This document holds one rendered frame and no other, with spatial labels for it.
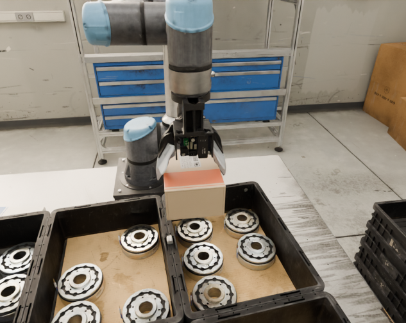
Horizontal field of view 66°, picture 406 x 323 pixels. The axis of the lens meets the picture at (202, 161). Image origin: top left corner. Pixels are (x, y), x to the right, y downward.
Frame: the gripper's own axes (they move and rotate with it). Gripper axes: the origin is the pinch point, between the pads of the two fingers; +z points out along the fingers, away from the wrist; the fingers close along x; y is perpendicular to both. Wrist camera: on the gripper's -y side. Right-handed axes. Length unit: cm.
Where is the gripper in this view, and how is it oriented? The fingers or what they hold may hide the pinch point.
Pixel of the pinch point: (191, 175)
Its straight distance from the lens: 68.7
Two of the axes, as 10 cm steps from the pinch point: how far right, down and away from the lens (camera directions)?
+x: 9.9, -0.7, 1.2
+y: 1.4, 5.3, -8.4
